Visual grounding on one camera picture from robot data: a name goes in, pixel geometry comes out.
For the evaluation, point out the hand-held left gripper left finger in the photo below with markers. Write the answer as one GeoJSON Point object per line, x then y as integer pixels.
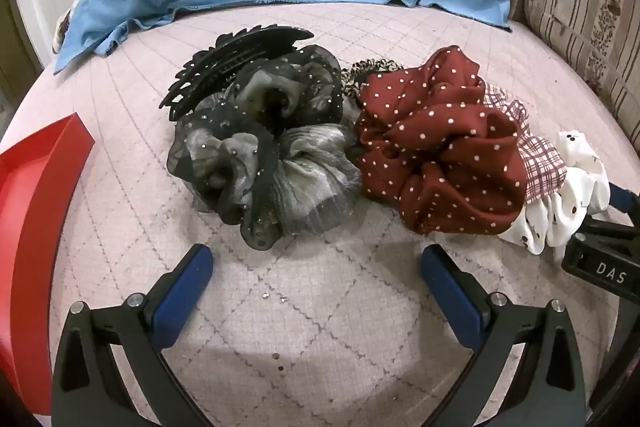
{"type": "Point", "coordinates": [182, 297]}

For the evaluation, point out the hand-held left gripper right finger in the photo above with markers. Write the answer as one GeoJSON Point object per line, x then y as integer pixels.
{"type": "Point", "coordinates": [450, 297]}

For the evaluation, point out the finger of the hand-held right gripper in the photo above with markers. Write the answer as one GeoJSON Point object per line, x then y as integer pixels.
{"type": "Point", "coordinates": [625, 202]}

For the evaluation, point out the white printed scrunchie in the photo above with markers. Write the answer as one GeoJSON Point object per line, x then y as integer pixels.
{"type": "Point", "coordinates": [575, 187]}

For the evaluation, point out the red plaid scrunchie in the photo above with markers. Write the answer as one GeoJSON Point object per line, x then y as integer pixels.
{"type": "Point", "coordinates": [542, 162]}

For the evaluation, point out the red polka dot scrunchie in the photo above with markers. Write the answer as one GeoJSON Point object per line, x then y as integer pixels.
{"type": "Point", "coordinates": [440, 142]}

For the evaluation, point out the grey black organza scrunchie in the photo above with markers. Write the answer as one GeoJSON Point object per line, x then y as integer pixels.
{"type": "Point", "coordinates": [240, 147]}

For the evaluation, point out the red tray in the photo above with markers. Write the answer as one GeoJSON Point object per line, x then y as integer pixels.
{"type": "Point", "coordinates": [30, 207]}

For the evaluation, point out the black hair claw clip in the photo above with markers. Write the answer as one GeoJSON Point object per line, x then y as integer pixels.
{"type": "Point", "coordinates": [225, 57]}

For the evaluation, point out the striped beige pillow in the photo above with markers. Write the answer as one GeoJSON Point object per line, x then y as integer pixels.
{"type": "Point", "coordinates": [580, 17]}

